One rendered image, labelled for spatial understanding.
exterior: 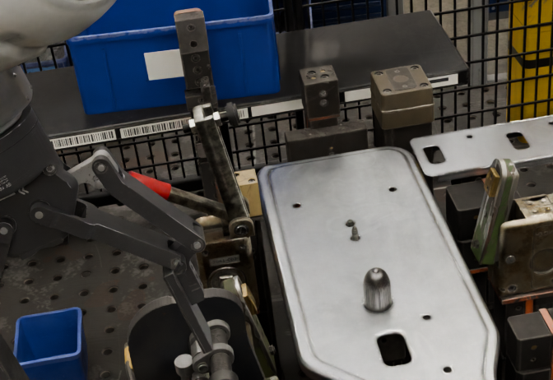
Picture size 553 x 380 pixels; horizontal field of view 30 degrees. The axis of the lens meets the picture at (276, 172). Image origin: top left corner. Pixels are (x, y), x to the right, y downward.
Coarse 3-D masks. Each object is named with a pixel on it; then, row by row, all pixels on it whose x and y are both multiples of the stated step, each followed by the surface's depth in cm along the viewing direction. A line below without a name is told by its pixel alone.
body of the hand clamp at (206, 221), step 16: (208, 224) 127; (224, 224) 128; (208, 240) 124; (224, 240) 124; (240, 240) 124; (208, 256) 124; (224, 256) 125; (240, 256) 125; (208, 272) 126; (224, 272) 126; (240, 272) 126; (208, 288) 127; (256, 288) 128; (256, 304) 130
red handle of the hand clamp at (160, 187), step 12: (144, 180) 120; (156, 180) 121; (156, 192) 120; (168, 192) 121; (180, 192) 122; (180, 204) 122; (192, 204) 122; (204, 204) 123; (216, 204) 124; (216, 216) 124
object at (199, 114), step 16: (208, 112) 118; (192, 128) 117; (208, 128) 116; (208, 144) 117; (224, 144) 121; (208, 160) 118; (224, 160) 118; (224, 176) 120; (224, 192) 121; (240, 192) 125; (240, 208) 122
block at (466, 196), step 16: (448, 192) 139; (464, 192) 139; (480, 192) 138; (448, 208) 140; (464, 208) 136; (480, 208) 136; (448, 224) 142; (464, 224) 137; (464, 240) 138; (464, 256) 139; (480, 272) 142; (480, 288) 144
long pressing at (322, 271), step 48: (288, 192) 139; (336, 192) 138; (384, 192) 137; (288, 240) 131; (336, 240) 130; (384, 240) 129; (432, 240) 128; (288, 288) 122; (336, 288) 122; (432, 288) 120; (336, 336) 115; (432, 336) 114; (480, 336) 113
